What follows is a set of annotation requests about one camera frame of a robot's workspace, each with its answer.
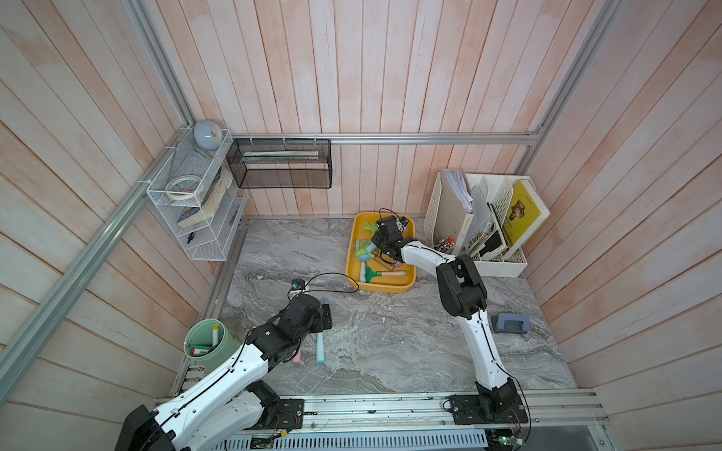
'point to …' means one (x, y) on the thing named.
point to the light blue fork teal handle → (321, 344)
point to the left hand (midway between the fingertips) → (314, 313)
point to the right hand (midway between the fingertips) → (375, 235)
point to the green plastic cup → (208, 342)
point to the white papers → (460, 184)
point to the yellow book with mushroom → (524, 213)
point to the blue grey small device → (510, 323)
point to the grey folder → (482, 216)
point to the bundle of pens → (446, 245)
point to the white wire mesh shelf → (205, 225)
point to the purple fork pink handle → (297, 358)
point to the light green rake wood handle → (362, 251)
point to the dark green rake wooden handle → (369, 273)
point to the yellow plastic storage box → (355, 266)
